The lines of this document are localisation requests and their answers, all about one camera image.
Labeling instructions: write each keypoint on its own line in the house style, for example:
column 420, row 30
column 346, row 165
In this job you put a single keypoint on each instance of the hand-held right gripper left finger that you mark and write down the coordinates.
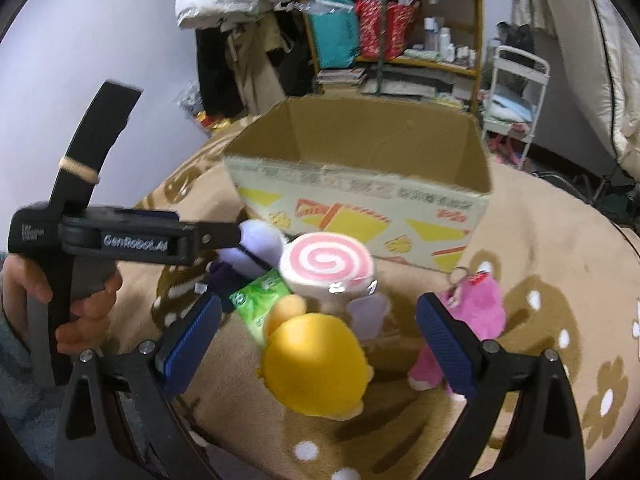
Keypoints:
column 192, row 345

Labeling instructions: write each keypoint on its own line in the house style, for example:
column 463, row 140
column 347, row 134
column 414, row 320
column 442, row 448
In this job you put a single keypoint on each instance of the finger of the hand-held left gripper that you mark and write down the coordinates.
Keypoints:
column 217, row 235

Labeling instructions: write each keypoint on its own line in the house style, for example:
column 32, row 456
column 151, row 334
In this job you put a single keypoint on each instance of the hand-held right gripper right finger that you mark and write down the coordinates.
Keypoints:
column 447, row 345

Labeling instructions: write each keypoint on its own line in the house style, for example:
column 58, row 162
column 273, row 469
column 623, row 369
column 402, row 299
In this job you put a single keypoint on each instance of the purple and white plush toy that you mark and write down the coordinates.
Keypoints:
column 260, row 240

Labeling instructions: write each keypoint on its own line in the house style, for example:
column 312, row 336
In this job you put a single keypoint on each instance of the pink plush toy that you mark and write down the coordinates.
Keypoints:
column 480, row 305

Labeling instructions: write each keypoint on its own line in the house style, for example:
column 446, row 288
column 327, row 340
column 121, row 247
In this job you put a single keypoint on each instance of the green packet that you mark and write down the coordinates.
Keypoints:
column 260, row 305

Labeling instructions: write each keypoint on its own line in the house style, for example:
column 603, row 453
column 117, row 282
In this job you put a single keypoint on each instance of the lavender plush toy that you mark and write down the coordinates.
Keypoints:
column 370, row 315

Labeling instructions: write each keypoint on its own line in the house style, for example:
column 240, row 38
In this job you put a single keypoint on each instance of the pink swirl lollipop plush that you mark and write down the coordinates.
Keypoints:
column 325, row 260

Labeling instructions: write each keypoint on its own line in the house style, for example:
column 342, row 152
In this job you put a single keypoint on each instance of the yellow plush toy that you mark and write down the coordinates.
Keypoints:
column 310, row 360

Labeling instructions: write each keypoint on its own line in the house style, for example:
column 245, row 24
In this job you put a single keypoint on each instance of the printed cardboard box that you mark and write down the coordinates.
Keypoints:
column 350, row 135

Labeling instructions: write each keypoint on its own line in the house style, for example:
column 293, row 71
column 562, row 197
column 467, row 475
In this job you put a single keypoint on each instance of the person's left hand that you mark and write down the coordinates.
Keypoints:
column 87, row 322

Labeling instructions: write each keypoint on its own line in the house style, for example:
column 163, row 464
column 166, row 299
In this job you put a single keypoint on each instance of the pile of colourful packets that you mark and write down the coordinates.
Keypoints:
column 205, row 110

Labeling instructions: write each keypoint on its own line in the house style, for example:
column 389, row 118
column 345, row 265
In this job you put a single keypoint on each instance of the black hanging coat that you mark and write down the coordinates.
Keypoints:
column 210, row 70

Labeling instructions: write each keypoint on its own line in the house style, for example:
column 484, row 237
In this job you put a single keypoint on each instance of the beige hanging coat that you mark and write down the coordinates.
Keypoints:
column 250, row 70

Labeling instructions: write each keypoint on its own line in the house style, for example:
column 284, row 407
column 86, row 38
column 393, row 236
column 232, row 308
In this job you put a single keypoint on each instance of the stack of books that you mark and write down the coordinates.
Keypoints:
column 340, row 76

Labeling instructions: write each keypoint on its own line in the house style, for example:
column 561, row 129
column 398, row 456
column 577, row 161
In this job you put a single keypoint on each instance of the teal bag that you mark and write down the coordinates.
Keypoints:
column 332, row 35

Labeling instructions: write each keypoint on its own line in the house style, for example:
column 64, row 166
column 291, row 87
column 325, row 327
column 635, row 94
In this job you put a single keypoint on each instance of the white metal cart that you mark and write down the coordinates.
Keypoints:
column 520, row 105

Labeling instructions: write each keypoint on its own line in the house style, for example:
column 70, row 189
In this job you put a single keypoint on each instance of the red patterned bag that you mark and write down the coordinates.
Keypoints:
column 369, row 30
column 400, row 30

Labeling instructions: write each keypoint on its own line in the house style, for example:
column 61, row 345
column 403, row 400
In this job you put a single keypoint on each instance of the group of white bottles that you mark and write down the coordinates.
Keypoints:
column 445, row 42

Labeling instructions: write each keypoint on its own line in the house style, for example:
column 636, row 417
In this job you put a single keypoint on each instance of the black bag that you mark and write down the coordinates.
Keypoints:
column 517, row 40

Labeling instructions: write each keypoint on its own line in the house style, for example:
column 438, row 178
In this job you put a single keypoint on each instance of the wooden shelf unit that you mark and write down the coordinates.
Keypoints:
column 470, row 25

